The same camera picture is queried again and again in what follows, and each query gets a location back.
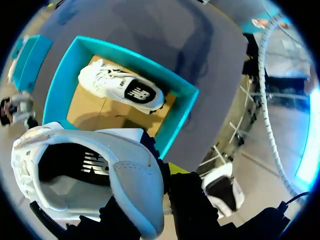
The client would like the white sneaker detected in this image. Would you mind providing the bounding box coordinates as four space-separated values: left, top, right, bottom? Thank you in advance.
11 121 166 240
77 58 166 116

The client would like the white cable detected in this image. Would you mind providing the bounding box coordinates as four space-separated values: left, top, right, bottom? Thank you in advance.
257 18 305 200

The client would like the black insole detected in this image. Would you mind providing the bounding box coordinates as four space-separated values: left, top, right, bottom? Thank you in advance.
123 79 157 104
38 144 112 187

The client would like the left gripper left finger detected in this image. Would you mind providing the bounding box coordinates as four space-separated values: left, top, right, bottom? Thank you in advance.
98 196 134 227

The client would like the person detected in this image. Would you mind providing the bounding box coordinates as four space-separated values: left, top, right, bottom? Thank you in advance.
249 17 318 111

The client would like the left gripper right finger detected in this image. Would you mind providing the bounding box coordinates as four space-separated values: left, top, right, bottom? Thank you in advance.
164 161 219 226

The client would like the teal shoebox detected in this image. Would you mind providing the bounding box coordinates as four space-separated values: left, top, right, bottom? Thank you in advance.
11 34 55 93
41 35 200 161

